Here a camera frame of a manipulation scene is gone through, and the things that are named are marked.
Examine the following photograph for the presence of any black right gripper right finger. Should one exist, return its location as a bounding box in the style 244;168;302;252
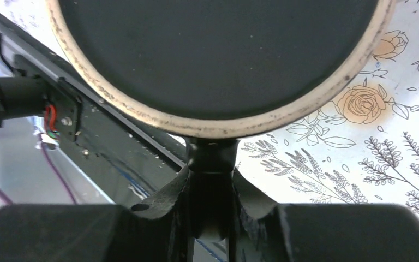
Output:
228;172;419;261

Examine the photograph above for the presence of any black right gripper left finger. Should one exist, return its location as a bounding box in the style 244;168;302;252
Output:
0;168;190;261

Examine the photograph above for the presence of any black interior mug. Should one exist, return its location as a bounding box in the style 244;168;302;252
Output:
45;1;395;241

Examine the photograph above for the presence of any floral tablecloth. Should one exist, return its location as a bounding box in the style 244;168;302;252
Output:
0;0;419;250

